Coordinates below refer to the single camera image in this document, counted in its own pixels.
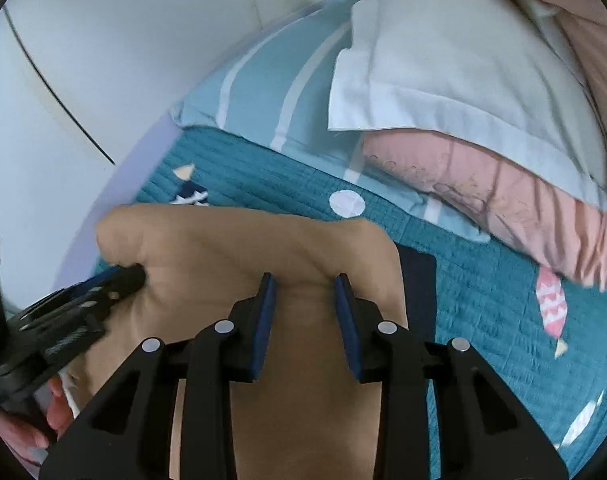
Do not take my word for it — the dark navy folded garment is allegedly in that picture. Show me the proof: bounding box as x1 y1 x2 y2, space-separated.
396 244 437 342

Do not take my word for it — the pink folded duvet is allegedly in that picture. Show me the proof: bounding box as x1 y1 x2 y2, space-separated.
362 0 607 289

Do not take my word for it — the person's left hand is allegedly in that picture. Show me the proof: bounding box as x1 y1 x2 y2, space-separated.
0 376 75 453

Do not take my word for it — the blue striped pillow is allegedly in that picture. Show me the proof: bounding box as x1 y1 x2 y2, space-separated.
170 0 490 243

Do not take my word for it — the tan button-up jacket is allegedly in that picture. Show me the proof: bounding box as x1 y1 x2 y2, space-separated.
68 204 407 479

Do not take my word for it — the white pillow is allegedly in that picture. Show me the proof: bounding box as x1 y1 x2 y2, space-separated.
328 0 607 209

